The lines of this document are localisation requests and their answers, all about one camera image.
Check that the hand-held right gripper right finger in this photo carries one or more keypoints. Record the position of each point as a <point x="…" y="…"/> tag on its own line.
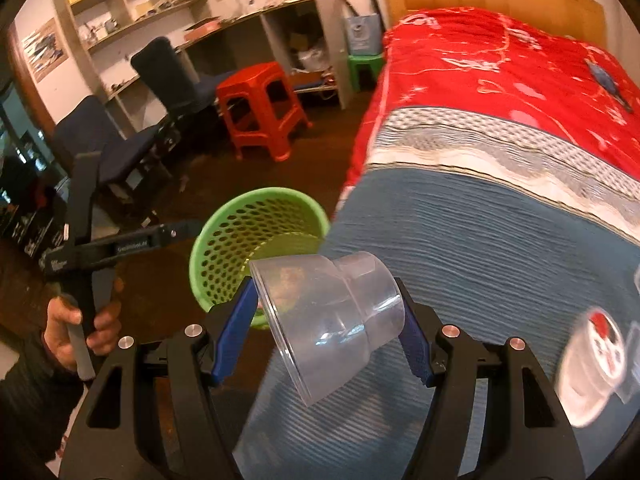
<point x="417" y="350"/>

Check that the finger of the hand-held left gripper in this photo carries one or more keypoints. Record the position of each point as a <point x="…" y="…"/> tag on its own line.
<point x="182" y="231"/>

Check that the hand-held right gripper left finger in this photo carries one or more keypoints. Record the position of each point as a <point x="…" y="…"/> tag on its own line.
<point x="235" y="330"/>

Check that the green mesh basket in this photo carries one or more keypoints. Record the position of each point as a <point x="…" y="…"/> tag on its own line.
<point x="225" y="240"/>

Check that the clear plastic cup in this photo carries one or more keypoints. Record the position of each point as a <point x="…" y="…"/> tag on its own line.
<point x="325" y="330"/>

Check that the person's left forearm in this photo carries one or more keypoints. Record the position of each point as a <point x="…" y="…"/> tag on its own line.
<point x="30" y="410"/>

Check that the person's left hand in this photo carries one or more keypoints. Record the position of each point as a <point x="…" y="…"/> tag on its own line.
<point x="60" y="325"/>

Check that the dark glass cabinet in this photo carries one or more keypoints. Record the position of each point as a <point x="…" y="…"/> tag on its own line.
<point x="20" y="185"/>

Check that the dark office chair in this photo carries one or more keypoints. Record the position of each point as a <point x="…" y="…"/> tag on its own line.
<point x="165" y="65"/>
<point x="95" y="130"/>

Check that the clear plastic jar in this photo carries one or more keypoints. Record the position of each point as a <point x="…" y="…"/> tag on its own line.
<point x="585" y="385"/>

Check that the red plastic stool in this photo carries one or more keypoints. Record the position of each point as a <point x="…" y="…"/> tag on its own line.
<point x="255" y="75"/>

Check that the red flat box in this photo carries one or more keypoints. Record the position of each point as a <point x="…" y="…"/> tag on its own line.
<point x="202" y="27"/>

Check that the clear plastic bag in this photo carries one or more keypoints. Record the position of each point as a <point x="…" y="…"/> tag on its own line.
<point x="311" y="60"/>

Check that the cardboard box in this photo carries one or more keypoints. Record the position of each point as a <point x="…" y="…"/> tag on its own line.
<point x="300" y="41"/>

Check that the wooden desk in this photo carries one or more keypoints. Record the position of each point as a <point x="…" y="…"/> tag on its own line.
<point x="327" y="60"/>

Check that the green plastic stool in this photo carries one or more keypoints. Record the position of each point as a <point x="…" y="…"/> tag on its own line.
<point x="365" y="62"/>

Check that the light blue gift bag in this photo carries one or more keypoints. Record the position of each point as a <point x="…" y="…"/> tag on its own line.
<point x="362" y="35"/>

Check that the red printed blanket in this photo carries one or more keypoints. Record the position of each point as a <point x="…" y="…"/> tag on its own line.
<point x="450" y="80"/>

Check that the blue toy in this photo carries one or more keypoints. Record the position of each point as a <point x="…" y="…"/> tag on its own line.
<point x="602" y="77"/>

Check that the framed wall picture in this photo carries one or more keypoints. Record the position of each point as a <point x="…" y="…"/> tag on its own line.
<point x="45" y="50"/>

